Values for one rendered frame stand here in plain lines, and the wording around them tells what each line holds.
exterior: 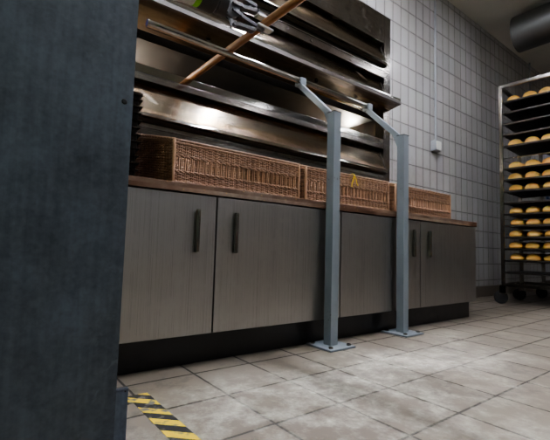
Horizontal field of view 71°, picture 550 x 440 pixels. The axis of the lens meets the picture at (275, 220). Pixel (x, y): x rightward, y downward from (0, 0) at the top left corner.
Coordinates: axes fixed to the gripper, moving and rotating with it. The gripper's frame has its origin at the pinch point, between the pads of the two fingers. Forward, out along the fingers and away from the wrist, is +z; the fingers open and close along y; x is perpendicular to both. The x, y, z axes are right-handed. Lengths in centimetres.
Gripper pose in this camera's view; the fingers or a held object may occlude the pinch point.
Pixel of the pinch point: (264, 24)
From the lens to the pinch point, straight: 158.2
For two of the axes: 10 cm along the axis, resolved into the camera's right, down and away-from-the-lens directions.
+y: -0.3, 10.0, -0.8
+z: 7.8, 0.7, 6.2
